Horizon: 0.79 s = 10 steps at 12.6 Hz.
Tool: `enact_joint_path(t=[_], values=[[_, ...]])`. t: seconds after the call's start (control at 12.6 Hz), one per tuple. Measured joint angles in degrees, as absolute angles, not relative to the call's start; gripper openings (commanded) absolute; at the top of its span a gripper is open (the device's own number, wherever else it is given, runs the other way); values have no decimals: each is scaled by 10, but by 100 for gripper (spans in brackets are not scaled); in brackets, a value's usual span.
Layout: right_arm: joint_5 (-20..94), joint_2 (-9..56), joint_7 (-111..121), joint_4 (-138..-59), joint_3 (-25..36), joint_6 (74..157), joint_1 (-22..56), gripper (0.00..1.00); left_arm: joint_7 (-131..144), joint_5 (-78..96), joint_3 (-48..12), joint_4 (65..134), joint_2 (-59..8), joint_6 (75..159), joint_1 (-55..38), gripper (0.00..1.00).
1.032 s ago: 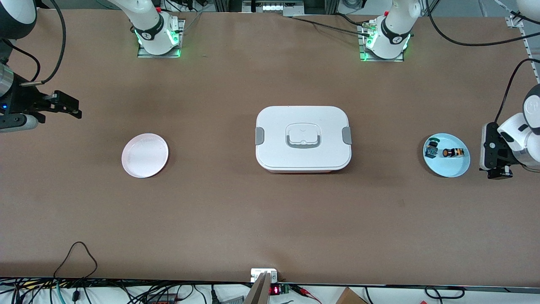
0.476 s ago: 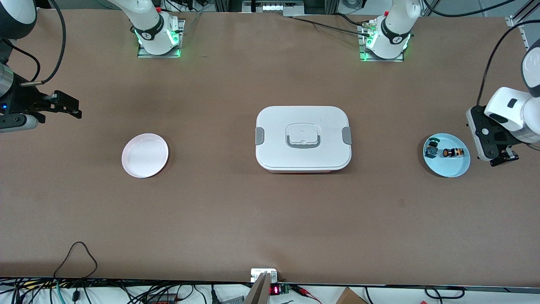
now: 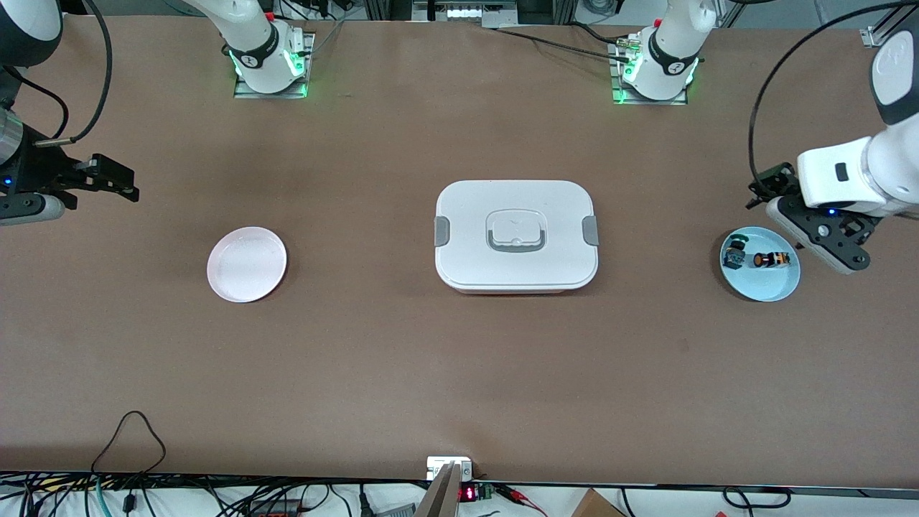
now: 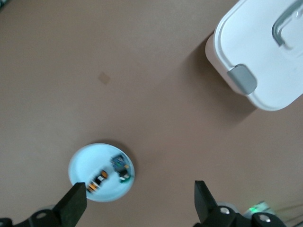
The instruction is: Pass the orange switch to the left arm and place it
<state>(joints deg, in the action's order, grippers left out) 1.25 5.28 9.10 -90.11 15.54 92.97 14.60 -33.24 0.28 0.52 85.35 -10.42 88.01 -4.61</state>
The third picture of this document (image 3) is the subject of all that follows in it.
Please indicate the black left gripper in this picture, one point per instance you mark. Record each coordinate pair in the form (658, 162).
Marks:
(774, 180)

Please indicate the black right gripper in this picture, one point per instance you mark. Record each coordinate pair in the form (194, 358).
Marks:
(39, 169)

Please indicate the orange push button switch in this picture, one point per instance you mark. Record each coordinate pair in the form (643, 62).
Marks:
(775, 260)

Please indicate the white lunch box grey clasps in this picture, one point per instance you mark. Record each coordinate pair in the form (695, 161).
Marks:
(474, 251)

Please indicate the brown cardboard box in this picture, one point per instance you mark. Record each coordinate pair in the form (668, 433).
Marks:
(596, 506)

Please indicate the white labelled box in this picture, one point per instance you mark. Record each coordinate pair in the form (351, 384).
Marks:
(467, 11)

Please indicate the light blue round plate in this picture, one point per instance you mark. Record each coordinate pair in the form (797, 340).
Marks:
(761, 283)

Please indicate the pale pink round plate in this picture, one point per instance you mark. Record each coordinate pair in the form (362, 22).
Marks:
(246, 266)

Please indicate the grey round object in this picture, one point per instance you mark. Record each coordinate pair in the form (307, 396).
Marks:
(607, 6)

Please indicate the black plug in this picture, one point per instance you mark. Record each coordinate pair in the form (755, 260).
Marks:
(366, 502)

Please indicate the red LED display module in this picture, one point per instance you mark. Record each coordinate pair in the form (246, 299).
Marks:
(467, 493)

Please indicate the small white device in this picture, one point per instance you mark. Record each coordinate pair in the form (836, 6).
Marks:
(438, 463)

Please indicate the grey power adapter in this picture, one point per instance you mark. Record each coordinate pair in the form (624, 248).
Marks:
(395, 511)

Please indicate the grey wedge bar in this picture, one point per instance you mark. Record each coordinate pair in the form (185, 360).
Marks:
(441, 499)

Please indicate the green push button switch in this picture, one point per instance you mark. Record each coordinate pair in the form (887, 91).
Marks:
(734, 255)

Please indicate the aluminium frame profile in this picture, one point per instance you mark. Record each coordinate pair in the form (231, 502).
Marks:
(877, 34)

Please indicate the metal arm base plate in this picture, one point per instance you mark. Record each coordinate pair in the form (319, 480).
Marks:
(273, 95)
(650, 102)

